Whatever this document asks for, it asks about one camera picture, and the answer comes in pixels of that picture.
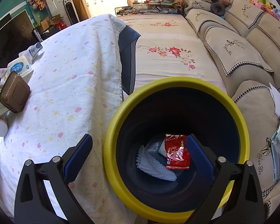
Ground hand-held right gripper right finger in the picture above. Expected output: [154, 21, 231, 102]
[185, 134, 265, 224]

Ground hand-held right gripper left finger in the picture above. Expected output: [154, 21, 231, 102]
[14, 134, 94, 224]

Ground yellow rimmed navy trash bin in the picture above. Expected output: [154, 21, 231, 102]
[103, 77, 251, 223]

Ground pink carton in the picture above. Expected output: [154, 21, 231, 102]
[0, 68, 10, 89]

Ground red foil snack wrapper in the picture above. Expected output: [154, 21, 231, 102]
[164, 133, 191, 170]

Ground white foam fruit net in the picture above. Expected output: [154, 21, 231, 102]
[136, 145, 178, 182]

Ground beige deer embroidered cushion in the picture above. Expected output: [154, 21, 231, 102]
[231, 80, 280, 213]
[203, 26, 274, 77]
[182, 0, 224, 17]
[185, 9, 239, 35]

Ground white dotted table cloth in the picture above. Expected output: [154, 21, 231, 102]
[0, 14, 140, 224]

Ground white round bottle cap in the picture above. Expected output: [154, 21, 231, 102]
[0, 119, 8, 137]

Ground brown plastic box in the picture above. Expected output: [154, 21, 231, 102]
[0, 71, 31, 114]

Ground white wet wipes pack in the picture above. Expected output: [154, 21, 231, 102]
[7, 56, 33, 77]

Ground navy blue cushion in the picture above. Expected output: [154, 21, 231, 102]
[118, 25, 141, 96]

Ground white blue tube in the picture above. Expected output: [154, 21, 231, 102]
[27, 42, 43, 57]

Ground floral bedsheet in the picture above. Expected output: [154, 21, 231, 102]
[117, 14, 227, 98]

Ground beige sofa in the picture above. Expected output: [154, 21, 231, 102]
[182, 0, 280, 213]

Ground cardboard boxes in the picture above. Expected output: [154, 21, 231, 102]
[36, 14, 66, 34]

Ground white tower fan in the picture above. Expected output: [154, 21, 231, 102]
[63, 0, 81, 26]

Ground black television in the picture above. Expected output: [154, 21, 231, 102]
[0, 9, 35, 52]

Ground pile of books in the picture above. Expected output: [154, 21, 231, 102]
[115, 3, 181, 15]
[133, 0, 183, 14]

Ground row of plush toys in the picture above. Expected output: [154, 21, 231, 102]
[236, 0, 280, 26]

